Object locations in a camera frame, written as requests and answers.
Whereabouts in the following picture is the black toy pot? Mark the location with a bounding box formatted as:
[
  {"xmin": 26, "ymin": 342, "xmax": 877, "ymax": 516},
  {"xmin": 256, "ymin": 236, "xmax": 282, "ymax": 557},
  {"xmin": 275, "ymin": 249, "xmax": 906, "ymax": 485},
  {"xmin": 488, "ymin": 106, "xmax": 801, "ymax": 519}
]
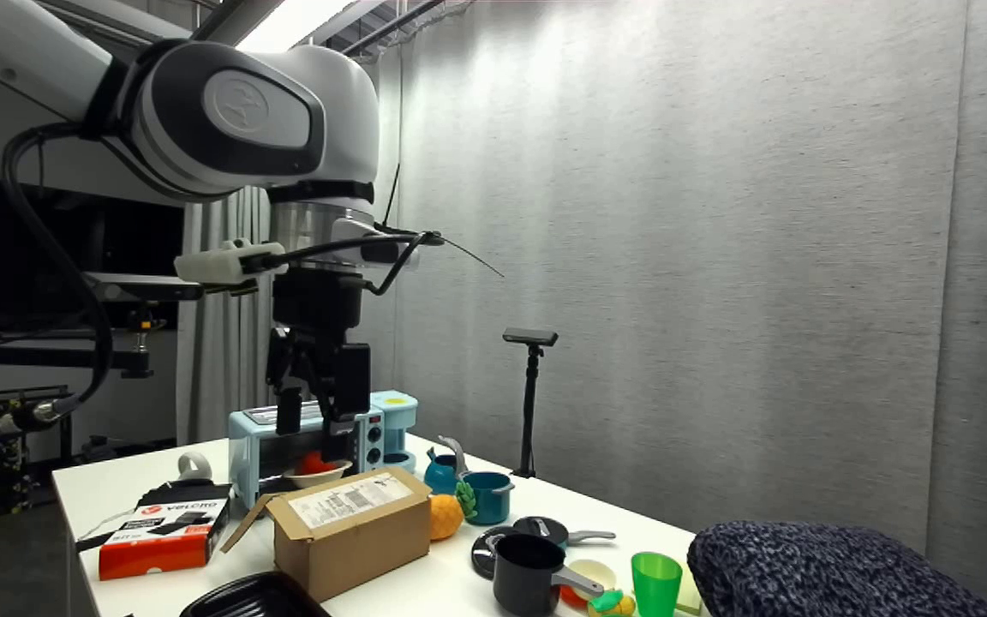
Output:
[{"xmin": 493, "ymin": 533, "xmax": 604, "ymax": 617}]

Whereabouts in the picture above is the black camera stand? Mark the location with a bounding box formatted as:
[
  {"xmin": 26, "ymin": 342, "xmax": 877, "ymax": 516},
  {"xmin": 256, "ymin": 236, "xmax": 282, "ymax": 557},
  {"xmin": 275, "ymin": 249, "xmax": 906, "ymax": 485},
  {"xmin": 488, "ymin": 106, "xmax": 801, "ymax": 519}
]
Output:
[{"xmin": 503, "ymin": 327, "xmax": 560, "ymax": 476}]

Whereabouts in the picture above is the teal toy pot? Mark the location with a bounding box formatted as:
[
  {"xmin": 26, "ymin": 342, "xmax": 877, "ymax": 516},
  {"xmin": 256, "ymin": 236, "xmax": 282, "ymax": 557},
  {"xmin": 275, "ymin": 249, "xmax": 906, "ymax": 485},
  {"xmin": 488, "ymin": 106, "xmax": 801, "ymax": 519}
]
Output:
[{"xmin": 456, "ymin": 471, "xmax": 516, "ymax": 525}]

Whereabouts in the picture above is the plush watermelon slice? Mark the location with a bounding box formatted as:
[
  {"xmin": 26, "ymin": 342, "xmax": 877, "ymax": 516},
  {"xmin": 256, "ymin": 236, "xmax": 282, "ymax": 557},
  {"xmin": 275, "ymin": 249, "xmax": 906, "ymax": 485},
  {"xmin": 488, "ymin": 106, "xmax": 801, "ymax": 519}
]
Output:
[{"xmin": 295, "ymin": 452, "xmax": 334, "ymax": 471}]

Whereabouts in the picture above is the red and black box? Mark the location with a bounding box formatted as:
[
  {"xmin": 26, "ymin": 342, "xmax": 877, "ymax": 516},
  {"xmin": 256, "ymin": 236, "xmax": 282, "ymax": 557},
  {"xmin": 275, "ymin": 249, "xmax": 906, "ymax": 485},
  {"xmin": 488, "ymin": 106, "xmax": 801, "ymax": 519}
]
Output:
[{"xmin": 99, "ymin": 501, "xmax": 228, "ymax": 580}]

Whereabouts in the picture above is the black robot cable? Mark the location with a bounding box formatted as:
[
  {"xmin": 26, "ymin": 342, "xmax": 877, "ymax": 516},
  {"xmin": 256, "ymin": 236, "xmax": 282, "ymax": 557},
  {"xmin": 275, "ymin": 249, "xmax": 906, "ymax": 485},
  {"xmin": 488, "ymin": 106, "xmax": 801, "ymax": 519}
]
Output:
[{"xmin": 0, "ymin": 118, "xmax": 117, "ymax": 431}]

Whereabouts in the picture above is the blue play food set box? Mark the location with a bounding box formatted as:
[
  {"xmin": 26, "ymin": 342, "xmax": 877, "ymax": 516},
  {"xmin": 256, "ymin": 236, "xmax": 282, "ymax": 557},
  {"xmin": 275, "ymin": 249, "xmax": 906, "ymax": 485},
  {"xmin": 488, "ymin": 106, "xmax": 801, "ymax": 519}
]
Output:
[{"xmin": 231, "ymin": 390, "xmax": 419, "ymax": 503}]

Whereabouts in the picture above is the green plastic cup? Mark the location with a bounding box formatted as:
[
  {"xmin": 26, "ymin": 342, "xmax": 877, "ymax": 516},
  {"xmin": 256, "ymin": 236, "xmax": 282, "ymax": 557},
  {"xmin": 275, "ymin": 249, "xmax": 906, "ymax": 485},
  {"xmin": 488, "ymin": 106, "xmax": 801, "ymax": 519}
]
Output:
[{"xmin": 631, "ymin": 550, "xmax": 682, "ymax": 617}]

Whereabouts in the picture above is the small black frying pan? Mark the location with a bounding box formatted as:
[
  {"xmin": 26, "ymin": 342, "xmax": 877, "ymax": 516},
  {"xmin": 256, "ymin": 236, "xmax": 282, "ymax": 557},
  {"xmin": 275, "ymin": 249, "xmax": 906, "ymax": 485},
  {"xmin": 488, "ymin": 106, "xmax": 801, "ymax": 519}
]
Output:
[{"xmin": 471, "ymin": 515, "xmax": 616, "ymax": 580}]

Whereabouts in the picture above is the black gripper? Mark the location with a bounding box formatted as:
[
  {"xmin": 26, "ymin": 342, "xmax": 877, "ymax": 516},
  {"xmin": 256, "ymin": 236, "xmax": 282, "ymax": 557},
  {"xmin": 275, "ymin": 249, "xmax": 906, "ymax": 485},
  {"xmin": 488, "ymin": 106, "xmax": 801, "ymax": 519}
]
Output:
[{"xmin": 267, "ymin": 267, "xmax": 372, "ymax": 446}]

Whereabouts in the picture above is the orange toy fruit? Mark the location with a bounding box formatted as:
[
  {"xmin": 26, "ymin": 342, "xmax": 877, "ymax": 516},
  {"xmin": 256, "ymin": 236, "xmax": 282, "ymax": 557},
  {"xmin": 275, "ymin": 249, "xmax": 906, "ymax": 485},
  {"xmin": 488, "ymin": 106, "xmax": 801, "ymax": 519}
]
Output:
[{"xmin": 428, "ymin": 492, "xmax": 467, "ymax": 542}]

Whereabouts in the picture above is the dark blue knitted cushion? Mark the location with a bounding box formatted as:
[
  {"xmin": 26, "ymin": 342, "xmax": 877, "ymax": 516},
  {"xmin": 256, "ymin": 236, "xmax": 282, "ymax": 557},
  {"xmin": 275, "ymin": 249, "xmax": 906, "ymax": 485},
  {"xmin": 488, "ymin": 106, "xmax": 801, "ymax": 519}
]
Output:
[{"xmin": 687, "ymin": 519, "xmax": 987, "ymax": 617}]

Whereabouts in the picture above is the green yellow toy vegetable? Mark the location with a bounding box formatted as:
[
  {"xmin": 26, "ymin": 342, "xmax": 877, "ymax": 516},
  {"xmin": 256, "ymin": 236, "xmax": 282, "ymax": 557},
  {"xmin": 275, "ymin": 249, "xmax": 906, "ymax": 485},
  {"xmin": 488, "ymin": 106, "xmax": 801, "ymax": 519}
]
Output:
[{"xmin": 588, "ymin": 589, "xmax": 636, "ymax": 617}]

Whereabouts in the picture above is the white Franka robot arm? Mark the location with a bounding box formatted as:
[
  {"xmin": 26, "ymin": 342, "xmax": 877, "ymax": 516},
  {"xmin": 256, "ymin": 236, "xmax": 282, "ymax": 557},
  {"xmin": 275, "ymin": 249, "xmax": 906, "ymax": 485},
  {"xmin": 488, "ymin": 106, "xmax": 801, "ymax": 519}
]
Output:
[{"xmin": 0, "ymin": 0, "xmax": 376, "ymax": 446}]

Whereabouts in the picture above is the brown cardboard box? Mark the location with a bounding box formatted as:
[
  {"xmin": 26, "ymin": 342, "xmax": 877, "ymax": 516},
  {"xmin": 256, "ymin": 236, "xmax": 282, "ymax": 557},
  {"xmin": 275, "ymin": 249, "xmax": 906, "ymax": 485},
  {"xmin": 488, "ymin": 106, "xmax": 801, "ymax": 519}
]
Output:
[{"xmin": 228, "ymin": 466, "xmax": 433, "ymax": 598}]

